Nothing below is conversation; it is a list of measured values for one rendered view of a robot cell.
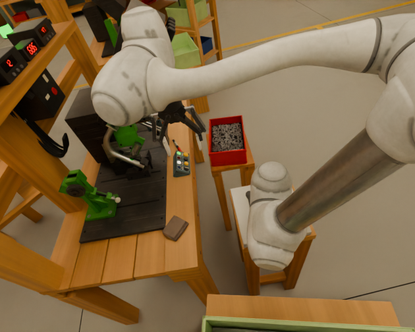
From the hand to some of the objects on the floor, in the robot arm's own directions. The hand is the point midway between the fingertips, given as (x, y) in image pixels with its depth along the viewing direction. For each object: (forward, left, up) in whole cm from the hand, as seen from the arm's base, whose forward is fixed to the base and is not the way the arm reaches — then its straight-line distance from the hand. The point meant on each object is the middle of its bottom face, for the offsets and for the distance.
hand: (183, 146), depth 82 cm
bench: (+38, -45, -133) cm, 146 cm away
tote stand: (-30, +68, -129) cm, 148 cm away
